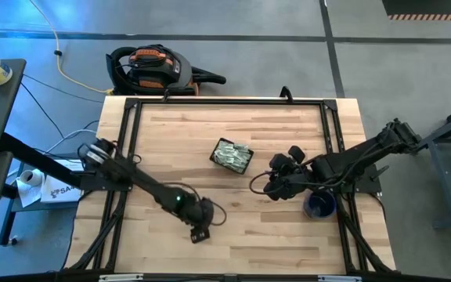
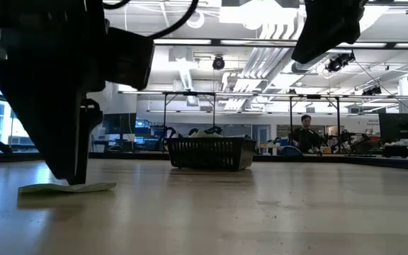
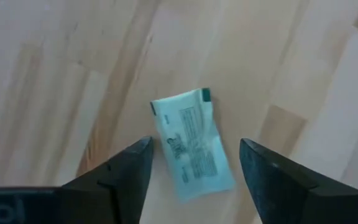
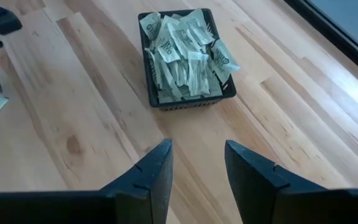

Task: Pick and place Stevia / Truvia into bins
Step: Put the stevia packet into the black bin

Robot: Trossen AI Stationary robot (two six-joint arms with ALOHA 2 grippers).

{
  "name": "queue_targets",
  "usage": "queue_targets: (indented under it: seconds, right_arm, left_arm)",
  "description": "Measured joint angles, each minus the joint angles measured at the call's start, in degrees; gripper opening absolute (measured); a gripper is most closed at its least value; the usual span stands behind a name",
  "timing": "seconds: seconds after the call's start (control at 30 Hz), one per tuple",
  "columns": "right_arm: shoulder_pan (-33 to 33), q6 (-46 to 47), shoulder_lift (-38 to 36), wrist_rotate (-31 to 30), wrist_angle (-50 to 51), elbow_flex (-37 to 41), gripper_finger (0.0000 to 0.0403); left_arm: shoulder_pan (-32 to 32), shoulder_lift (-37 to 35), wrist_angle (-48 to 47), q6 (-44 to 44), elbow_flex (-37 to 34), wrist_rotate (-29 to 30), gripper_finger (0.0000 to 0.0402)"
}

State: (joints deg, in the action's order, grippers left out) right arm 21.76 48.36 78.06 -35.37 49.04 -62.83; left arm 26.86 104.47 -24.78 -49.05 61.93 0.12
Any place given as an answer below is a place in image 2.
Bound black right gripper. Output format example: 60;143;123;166
290;0;368;65

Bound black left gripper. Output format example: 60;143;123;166
0;21;106;181

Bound black ceiling spotlight cluster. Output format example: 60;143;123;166
326;52;356;74
361;86;383;96

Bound black round ceiling camera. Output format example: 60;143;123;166
212;55;226;71

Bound black left camera cable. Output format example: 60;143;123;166
103;0;200;40

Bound standing person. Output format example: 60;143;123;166
290;114;324;155

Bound blue round chair back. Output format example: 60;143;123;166
280;144;304;157

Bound black metal rig stand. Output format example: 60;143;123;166
163;91;216;139
289;94;341;149

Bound black aluminium table frame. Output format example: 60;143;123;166
0;150;408;171

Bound large glass window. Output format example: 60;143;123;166
0;62;40;152

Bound black computer monitor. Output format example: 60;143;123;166
103;113;137;135
378;113;408;141

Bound green white sweetener packet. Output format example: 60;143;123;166
18;181;117;195
191;129;224;139

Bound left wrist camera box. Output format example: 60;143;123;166
104;27;155;91

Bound black slotted plastic basket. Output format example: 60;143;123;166
166;137;258;171

